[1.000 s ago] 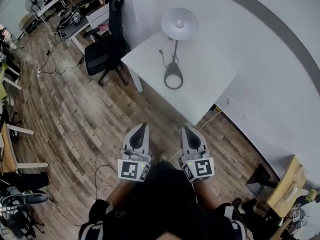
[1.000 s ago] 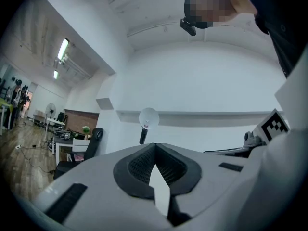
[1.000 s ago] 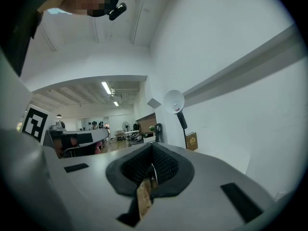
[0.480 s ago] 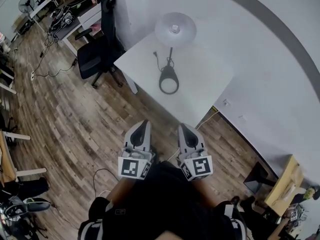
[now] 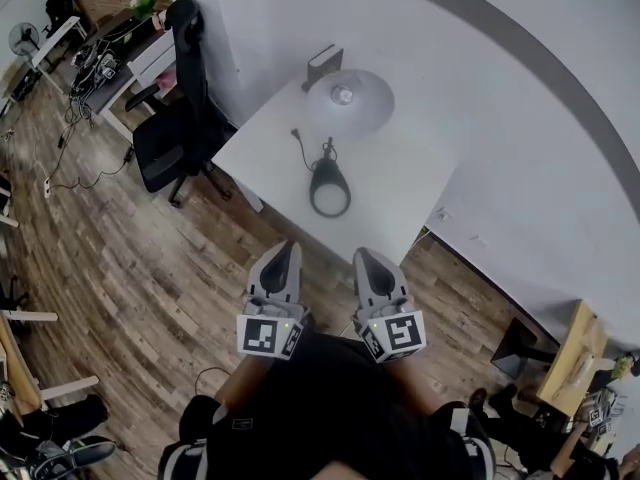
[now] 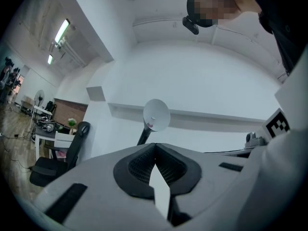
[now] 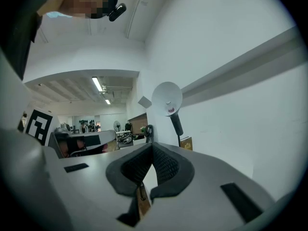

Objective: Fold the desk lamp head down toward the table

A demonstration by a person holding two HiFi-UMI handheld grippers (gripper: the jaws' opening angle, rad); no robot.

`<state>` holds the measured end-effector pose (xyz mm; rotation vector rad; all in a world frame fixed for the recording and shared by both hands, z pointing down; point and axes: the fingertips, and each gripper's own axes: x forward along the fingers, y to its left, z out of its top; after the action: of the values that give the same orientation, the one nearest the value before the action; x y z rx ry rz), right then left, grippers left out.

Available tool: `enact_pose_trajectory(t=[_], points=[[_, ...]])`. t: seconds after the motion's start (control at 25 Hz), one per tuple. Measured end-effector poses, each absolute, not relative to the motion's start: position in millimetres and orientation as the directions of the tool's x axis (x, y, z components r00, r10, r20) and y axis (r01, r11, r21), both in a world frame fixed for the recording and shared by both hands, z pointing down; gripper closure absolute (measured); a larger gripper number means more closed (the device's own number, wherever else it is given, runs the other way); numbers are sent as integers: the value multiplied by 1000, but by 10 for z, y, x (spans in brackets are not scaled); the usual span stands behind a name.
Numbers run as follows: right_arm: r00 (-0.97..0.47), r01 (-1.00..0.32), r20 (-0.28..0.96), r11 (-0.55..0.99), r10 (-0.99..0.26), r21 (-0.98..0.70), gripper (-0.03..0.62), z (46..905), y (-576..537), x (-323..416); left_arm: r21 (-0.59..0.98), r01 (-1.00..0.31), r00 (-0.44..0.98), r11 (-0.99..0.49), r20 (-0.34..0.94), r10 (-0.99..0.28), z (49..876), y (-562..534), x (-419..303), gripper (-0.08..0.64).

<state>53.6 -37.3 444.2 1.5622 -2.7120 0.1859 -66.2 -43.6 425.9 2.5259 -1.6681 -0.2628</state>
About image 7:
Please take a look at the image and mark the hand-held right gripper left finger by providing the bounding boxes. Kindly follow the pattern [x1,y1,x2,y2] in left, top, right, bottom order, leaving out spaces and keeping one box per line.
[42,142,154,231]

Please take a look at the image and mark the person's black clothing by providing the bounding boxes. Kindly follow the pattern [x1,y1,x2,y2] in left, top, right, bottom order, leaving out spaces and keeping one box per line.
[0,0,56,80]

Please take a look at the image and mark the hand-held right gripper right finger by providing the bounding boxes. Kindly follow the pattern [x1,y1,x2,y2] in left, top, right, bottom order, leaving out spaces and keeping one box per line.
[143,141,275,231]

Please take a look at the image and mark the brown patterned box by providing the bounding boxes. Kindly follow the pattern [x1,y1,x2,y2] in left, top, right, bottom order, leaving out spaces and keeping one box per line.
[180,136,193,152]

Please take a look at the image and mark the black head camera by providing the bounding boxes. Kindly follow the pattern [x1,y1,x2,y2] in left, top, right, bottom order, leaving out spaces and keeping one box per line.
[108,3,127,22]

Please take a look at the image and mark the pile of cables and devices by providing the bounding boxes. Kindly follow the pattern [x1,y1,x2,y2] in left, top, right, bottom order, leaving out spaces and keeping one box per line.
[118,132,133,144]

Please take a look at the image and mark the grey wall panel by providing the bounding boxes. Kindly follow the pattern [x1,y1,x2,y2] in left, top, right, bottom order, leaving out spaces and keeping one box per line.
[137,95,153,109]

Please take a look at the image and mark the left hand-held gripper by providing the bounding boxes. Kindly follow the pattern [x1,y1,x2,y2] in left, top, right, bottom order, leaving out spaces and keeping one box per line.
[18,109,119,159]

